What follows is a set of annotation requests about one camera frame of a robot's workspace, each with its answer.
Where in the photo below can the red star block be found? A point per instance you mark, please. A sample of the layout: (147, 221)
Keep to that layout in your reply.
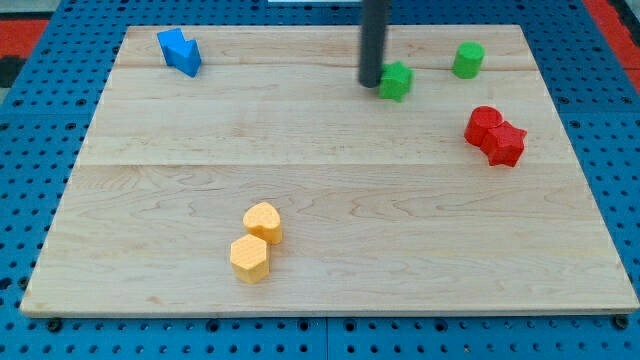
(504, 144)

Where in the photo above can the green star block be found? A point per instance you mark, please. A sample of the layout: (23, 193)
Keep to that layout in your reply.
(395, 82)

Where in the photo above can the blue arrow block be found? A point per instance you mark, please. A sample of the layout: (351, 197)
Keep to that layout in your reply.
(184, 56)

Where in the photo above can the light wooden board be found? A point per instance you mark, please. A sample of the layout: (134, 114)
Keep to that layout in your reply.
(386, 209)

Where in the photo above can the blue cube block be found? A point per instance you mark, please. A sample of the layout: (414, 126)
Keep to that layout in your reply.
(169, 39)

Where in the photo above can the green cylinder block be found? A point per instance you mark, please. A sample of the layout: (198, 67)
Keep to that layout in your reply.
(468, 60)

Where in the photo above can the yellow heart block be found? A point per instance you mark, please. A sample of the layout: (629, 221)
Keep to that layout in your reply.
(263, 221)

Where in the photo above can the red cylinder block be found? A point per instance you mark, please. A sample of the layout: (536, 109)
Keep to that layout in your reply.
(481, 120)

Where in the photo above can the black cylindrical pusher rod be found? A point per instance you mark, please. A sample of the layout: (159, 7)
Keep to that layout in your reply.
(373, 26)

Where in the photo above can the yellow hexagon block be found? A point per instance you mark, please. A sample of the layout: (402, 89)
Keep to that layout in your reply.
(250, 258)

